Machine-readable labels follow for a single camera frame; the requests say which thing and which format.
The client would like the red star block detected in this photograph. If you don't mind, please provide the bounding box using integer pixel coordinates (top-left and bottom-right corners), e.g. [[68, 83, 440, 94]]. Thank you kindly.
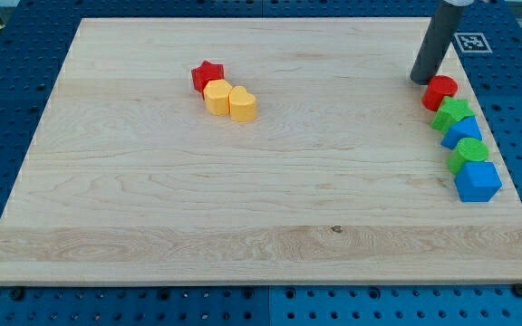
[[191, 61, 225, 94]]

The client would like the green star block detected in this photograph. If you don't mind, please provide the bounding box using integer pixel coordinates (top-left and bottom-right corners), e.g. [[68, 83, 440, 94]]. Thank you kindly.
[[430, 96, 475, 134]]

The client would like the yellow heart block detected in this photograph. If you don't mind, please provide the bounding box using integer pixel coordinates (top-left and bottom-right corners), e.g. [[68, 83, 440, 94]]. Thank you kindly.
[[228, 86, 256, 122]]

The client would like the wooden board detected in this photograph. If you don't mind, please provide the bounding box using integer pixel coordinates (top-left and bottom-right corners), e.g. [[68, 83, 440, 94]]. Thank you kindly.
[[0, 17, 522, 287]]

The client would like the yellow hexagon block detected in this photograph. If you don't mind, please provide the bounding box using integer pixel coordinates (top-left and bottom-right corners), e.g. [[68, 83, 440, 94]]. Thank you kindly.
[[203, 79, 233, 116]]

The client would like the red cylinder block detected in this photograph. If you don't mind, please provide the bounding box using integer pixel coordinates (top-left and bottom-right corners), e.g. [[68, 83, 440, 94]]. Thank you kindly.
[[421, 75, 459, 111]]

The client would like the green cylinder block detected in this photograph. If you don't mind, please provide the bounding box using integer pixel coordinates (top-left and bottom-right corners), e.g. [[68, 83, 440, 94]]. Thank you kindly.
[[447, 138, 489, 175]]

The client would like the blue triangle block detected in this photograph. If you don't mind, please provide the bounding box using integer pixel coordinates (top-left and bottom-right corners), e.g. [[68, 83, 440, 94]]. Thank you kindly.
[[441, 117, 482, 149]]

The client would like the blue cube block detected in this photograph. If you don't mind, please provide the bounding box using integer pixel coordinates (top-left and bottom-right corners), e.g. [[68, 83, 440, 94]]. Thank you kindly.
[[454, 161, 502, 202]]

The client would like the grey cylindrical pointer tool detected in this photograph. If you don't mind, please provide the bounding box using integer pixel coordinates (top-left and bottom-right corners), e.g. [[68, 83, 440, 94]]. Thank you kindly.
[[410, 0, 473, 85]]

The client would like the white fiducial marker tag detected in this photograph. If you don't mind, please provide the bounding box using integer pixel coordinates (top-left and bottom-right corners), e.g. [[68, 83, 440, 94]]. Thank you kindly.
[[455, 33, 492, 53]]

